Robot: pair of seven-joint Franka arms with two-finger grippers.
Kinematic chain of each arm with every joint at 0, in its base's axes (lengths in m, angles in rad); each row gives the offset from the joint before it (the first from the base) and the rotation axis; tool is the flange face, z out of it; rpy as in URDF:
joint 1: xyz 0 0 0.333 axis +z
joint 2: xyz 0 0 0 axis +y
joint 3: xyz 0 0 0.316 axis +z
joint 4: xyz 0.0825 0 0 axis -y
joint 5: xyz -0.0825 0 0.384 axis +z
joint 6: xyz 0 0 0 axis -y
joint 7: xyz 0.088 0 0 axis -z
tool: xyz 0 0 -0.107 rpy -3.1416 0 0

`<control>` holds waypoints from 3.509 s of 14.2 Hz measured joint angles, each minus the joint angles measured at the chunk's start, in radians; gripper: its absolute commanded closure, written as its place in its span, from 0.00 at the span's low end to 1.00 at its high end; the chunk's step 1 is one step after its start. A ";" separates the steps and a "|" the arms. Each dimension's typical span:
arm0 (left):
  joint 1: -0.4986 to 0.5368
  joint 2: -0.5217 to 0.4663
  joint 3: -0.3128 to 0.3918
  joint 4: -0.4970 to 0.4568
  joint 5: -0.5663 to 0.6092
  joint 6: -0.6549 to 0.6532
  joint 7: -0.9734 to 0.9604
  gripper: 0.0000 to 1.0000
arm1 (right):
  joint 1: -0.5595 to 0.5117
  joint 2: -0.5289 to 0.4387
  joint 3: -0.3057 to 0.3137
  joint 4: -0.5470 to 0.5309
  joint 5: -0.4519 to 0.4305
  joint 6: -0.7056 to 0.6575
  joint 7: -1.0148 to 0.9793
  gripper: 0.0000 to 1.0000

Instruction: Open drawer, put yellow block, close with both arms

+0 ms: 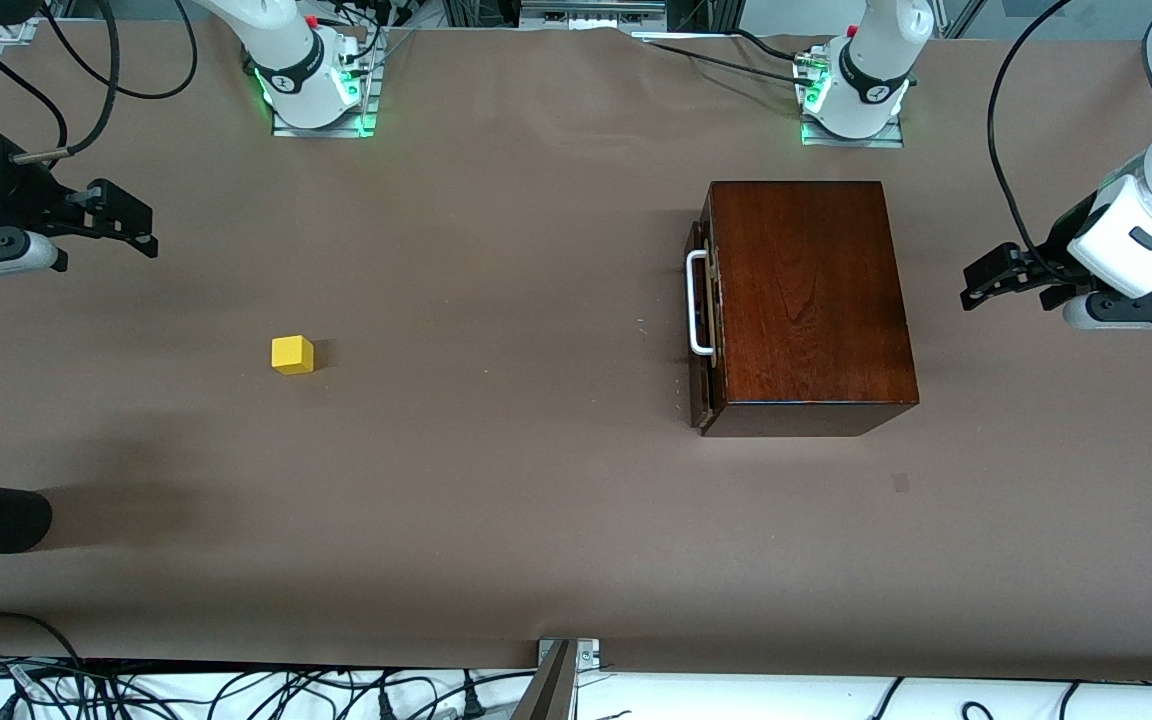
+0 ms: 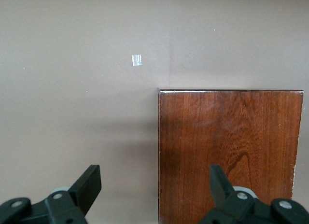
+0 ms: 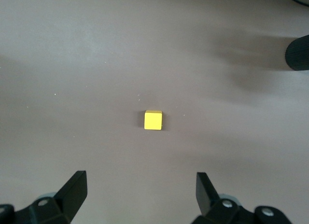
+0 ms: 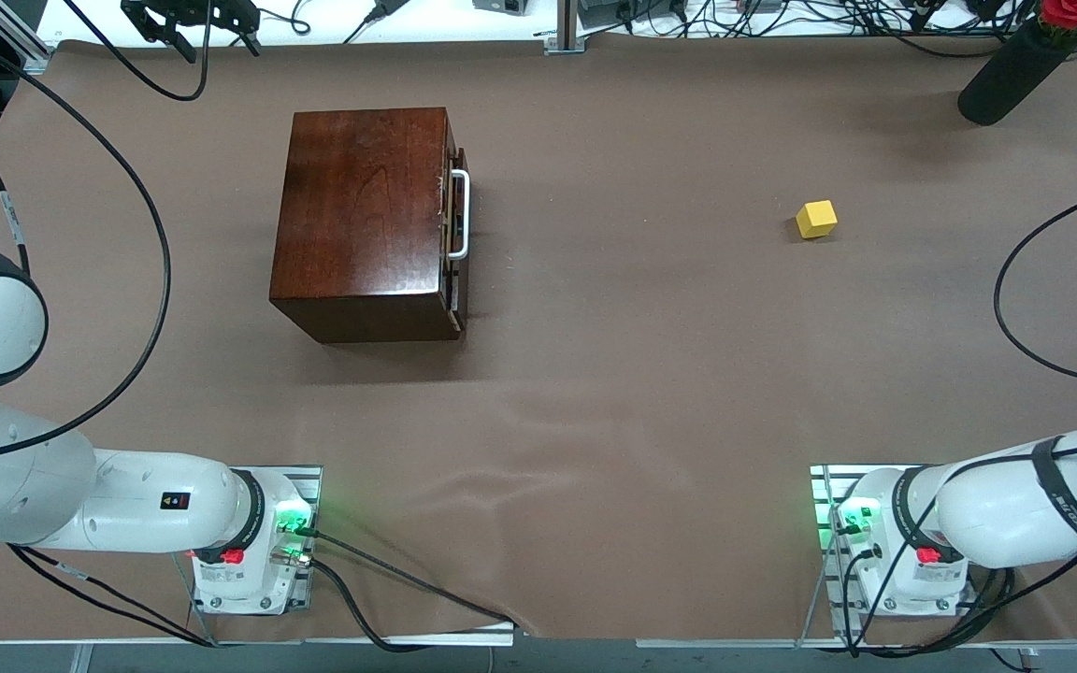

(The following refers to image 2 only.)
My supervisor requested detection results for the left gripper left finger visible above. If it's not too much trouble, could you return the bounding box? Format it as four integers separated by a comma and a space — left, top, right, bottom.
0, 164, 102, 224

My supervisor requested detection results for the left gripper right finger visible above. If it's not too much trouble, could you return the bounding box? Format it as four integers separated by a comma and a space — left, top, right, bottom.
198, 164, 309, 224

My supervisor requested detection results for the dark red wooden cabinet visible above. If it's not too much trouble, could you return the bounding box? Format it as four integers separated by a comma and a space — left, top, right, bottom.
157, 87, 305, 224

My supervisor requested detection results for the small clear tape patch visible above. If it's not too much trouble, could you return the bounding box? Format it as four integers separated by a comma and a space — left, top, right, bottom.
131, 54, 143, 67

